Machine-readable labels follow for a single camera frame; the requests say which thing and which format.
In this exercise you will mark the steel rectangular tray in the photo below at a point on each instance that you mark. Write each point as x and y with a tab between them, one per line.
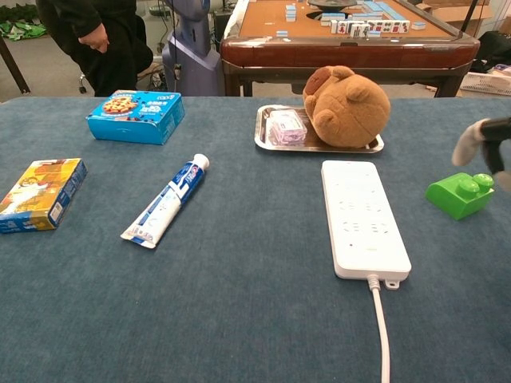
263	135

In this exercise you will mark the person in black clothes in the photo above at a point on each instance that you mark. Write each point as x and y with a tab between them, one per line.
104	48

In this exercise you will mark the blue felt table cloth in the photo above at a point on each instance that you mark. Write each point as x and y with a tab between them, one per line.
239	311

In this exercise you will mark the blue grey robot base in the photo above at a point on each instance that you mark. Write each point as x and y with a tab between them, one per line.
191	56

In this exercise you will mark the black table leg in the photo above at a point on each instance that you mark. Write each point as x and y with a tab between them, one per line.
14	68

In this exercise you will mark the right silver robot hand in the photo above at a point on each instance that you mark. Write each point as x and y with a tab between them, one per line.
469	143

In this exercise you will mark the yellow cartoon carton box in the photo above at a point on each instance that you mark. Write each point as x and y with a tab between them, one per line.
40	191

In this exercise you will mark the brown capybara plush toy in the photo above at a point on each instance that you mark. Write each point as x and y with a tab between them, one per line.
351	107

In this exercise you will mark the green toy building block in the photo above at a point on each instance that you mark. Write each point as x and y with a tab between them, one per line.
455	195

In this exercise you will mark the blue white mahjong tile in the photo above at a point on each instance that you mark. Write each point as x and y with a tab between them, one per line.
282	34
334	27
404	26
418	25
364	30

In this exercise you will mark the black bag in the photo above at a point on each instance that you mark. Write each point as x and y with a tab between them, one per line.
495	50

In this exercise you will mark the green leafy pile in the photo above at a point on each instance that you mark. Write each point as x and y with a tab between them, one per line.
22	26

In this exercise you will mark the white power strip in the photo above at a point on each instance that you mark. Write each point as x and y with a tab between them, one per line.
363	223

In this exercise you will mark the clear plastic clip box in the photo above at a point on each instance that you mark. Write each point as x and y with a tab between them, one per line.
287	127

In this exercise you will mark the white plastic basket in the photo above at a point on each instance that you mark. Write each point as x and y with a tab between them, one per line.
485	83

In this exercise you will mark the white blue toothpaste tube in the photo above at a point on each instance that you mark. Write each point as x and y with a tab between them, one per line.
167	199

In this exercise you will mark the blue cookie box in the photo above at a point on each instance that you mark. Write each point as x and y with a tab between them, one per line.
135	119

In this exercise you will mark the brown mahjong table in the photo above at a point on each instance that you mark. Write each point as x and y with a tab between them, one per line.
343	54

